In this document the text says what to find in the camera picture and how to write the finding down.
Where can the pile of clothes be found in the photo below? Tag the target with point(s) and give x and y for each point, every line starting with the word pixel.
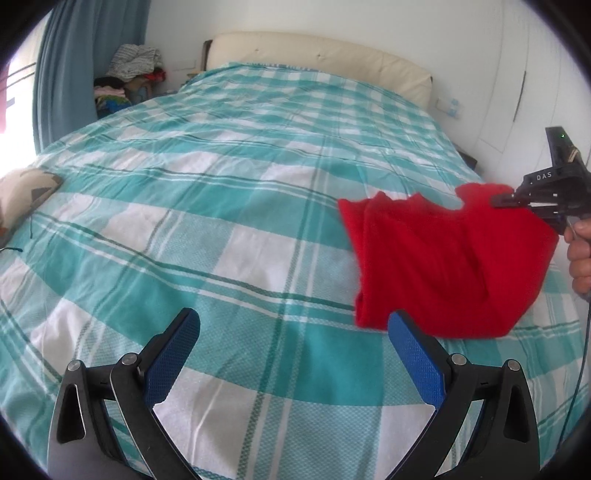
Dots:
pixel 134 60

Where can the teal checked blanket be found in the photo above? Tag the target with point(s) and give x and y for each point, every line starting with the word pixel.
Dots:
pixel 207 207

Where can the person's right hand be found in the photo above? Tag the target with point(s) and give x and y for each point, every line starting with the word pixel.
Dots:
pixel 579 258

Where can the beige patterned cushion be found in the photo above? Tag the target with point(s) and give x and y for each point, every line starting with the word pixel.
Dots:
pixel 23 194

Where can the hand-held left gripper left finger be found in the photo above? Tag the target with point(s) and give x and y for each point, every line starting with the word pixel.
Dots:
pixel 173 355

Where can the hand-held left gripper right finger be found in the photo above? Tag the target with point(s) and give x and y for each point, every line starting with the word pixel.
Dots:
pixel 415 364

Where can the red sweater with white print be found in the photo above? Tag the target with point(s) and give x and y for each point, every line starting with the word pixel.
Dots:
pixel 438 258

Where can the cream padded headboard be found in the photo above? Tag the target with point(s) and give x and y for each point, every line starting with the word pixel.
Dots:
pixel 323 50

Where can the white wardrobe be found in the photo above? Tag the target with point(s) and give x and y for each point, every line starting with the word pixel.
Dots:
pixel 545 69

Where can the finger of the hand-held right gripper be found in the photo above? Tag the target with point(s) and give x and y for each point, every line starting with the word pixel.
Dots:
pixel 505 200

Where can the dark wooden nightstand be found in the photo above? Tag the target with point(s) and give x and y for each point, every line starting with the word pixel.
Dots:
pixel 470 161

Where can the white wall switch panel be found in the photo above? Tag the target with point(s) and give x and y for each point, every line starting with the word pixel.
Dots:
pixel 450 107

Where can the blue curtain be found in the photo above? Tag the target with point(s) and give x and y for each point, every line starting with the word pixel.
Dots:
pixel 69 69

